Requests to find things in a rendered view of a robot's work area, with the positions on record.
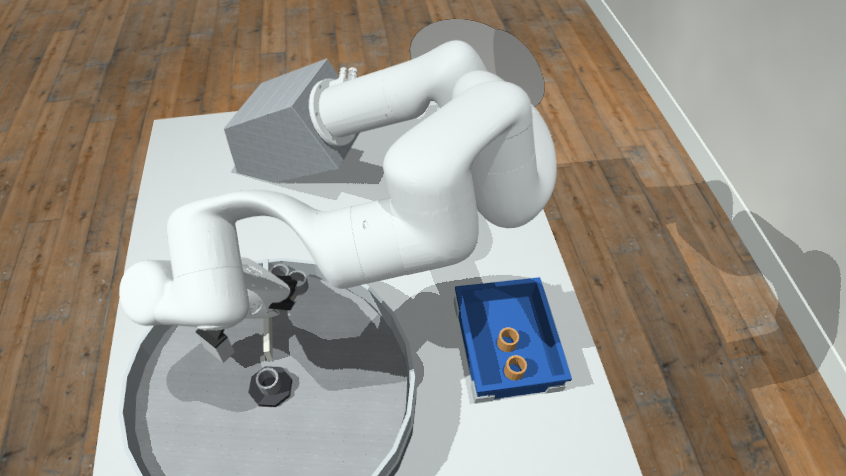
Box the blue open crate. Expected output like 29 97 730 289
454 277 572 404

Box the grey metal bushing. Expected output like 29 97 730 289
269 264 290 275
256 368 281 396
289 270 309 295

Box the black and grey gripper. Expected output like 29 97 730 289
241 257 298 319

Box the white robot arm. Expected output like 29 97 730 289
119 40 557 363

